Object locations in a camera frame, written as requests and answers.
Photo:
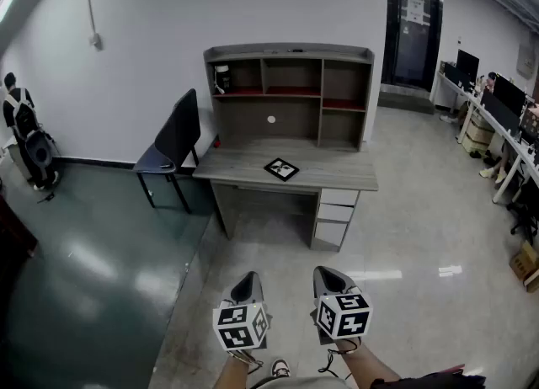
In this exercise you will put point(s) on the black bag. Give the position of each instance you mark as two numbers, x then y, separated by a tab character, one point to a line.
425	381

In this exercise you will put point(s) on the white drawer front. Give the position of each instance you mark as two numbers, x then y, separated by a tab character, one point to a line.
332	232
335	213
339	198

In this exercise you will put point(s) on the grey wall junction box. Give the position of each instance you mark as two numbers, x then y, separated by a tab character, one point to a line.
96	41

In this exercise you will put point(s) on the white paper notice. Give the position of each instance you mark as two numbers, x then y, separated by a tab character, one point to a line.
415	9

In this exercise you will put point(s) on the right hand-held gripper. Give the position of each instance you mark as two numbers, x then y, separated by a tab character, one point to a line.
345	320

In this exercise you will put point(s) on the long white office desk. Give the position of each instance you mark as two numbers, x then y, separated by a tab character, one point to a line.
507	179

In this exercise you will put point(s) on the cardboard box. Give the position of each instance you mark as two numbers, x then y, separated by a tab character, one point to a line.
524	265

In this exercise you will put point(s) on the dark door ramp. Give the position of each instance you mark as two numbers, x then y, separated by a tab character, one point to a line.
406	100

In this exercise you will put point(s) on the grey wooden desk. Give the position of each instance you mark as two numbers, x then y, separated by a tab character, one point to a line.
236	164

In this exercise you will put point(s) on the black water bottle white lid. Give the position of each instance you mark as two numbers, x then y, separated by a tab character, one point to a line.
223	80

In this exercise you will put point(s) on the grey wall panel box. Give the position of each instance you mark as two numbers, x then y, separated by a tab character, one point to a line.
526	61

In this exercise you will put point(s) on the person's right forearm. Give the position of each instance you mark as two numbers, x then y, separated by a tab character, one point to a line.
370	364

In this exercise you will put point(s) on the beige storage box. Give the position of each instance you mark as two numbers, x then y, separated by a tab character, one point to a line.
481	125
476	144

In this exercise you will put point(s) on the white and black sneaker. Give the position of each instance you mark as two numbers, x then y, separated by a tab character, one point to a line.
281	368

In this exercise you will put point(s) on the black computer monitor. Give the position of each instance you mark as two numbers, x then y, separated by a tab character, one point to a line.
455	74
468	63
509	90
499	111

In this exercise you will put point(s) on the black framed picture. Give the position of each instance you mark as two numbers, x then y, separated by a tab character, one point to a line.
281	169

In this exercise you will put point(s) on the person's left forearm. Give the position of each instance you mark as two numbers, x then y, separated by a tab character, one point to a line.
233	374

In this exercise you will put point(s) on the black office chair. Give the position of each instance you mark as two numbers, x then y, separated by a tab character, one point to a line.
524	210

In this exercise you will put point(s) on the black double door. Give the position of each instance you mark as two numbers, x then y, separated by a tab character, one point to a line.
412	50

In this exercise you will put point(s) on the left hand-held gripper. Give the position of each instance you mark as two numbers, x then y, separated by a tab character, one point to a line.
236	328

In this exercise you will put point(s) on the small black device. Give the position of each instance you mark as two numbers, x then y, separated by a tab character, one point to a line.
296	49

